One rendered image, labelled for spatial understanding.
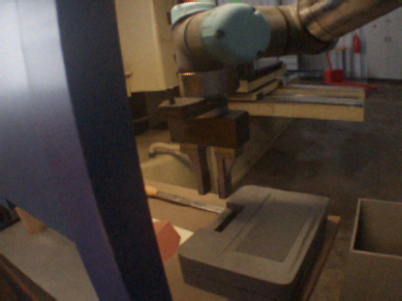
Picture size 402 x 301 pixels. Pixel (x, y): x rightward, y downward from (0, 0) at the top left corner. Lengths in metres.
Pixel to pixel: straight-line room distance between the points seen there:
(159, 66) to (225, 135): 1.46
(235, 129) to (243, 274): 0.22
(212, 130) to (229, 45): 0.18
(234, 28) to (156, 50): 1.57
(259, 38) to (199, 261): 0.33
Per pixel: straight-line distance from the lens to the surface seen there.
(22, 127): 0.22
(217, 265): 0.48
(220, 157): 0.52
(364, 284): 1.35
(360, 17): 0.38
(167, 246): 0.63
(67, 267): 0.67
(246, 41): 0.36
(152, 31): 1.92
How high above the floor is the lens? 1.34
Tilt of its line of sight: 20 degrees down
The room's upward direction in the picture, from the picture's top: 7 degrees counter-clockwise
